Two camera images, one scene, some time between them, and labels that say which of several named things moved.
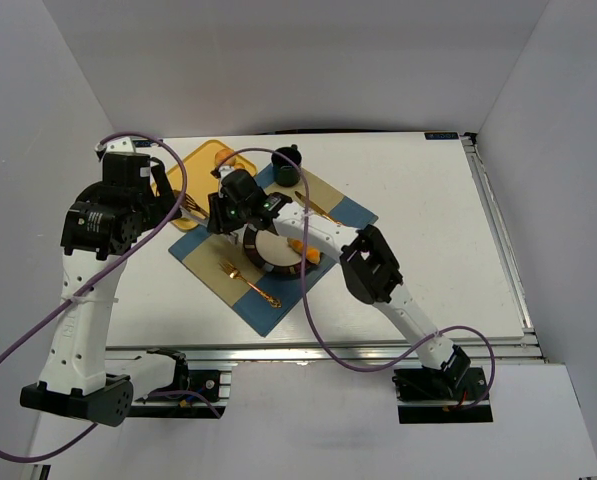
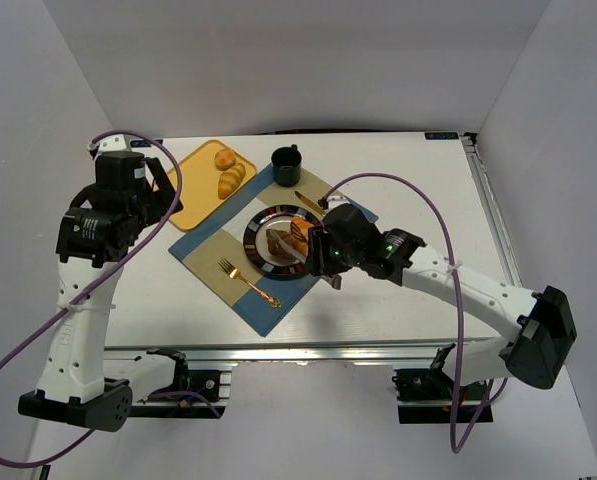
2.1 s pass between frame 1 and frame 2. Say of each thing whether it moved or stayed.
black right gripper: moved
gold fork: stayed
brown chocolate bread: moved
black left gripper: stayed
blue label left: stayed
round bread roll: stayed
